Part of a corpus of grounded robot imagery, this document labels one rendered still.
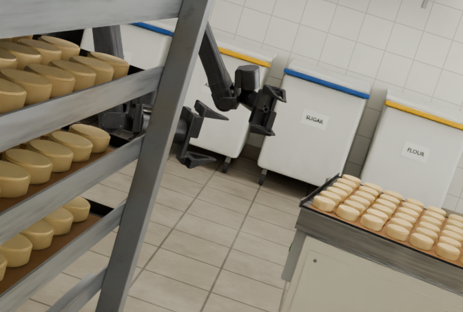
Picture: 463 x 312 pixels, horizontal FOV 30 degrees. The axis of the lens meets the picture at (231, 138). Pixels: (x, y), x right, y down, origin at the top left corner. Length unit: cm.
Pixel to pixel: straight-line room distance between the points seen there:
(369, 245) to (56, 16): 137
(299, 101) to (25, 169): 451
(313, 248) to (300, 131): 340
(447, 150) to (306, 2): 141
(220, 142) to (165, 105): 436
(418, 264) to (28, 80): 130
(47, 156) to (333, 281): 116
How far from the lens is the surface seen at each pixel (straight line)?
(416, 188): 540
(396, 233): 192
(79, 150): 97
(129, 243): 110
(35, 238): 95
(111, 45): 191
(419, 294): 195
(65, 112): 76
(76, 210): 105
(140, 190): 108
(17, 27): 62
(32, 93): 79
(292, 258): 203
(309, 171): 538
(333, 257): 196
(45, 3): 65
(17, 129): 68
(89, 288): 108
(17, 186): 82
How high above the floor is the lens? 141
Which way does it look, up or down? 13 degrees down
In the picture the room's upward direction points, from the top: 17 degrees clockwise
